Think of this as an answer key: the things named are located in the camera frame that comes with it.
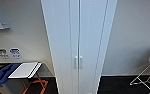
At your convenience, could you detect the silver door handle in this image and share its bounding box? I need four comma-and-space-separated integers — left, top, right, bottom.
74, 56, 79, 70
79, 55, 84, 70

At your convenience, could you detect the white wardrobe door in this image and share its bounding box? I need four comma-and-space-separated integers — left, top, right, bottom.
40, 0, 80, 94
78, 0, 109, 94

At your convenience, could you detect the white wardrobe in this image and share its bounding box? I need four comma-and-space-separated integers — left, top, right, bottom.
40, 0, 119, 94

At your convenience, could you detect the blue plastic bin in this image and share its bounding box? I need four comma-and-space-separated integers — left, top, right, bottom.
0, 63, 21, 89

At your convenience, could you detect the orange frame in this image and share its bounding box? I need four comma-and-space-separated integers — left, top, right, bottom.
22, 73, 48, 94

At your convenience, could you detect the wall socket with blue label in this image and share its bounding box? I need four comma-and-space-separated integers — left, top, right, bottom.
9, 47, 23, 61

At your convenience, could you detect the white wall socket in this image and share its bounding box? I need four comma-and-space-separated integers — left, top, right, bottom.
0, 48, 9, 61

